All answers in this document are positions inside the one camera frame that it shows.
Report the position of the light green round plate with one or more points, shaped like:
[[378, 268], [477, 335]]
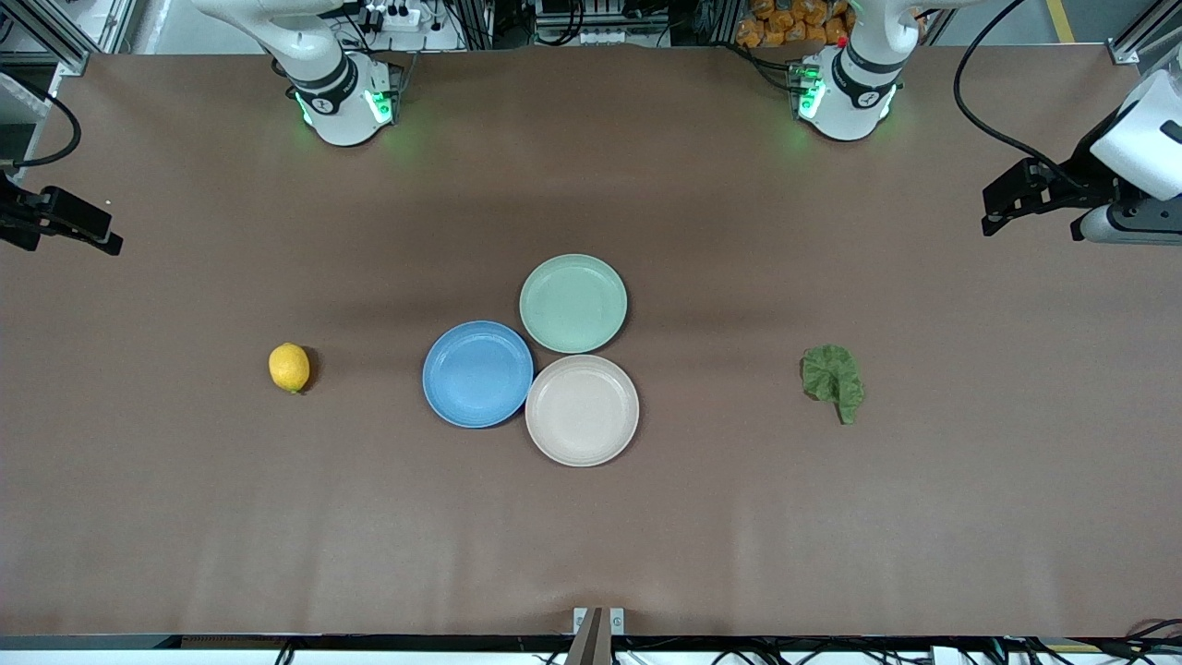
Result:
[[572, 305]]

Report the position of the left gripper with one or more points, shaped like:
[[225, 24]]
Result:
[[1079, 183]]

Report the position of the small metal table bracket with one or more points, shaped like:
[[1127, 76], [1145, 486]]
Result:
[[578, 621]]

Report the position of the blue round plate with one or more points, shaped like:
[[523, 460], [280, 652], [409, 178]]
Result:
[[476, 374]]

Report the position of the yellow lemon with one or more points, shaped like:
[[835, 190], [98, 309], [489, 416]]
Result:
[[289, 368]]

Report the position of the bag of orange fruit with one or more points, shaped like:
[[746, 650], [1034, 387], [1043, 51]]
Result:
[[785, 23]]

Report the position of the beige round plate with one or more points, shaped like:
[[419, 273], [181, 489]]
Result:
[[582, 411]]

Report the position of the green lettuce leaf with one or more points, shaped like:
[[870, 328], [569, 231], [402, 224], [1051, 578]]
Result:
[[831, 374]]

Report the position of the white power strip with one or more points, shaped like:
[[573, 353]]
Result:
[[395, 17]]

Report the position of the aluminium frame profile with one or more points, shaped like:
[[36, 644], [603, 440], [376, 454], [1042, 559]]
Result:
[[1127, 51], [65, 51]]

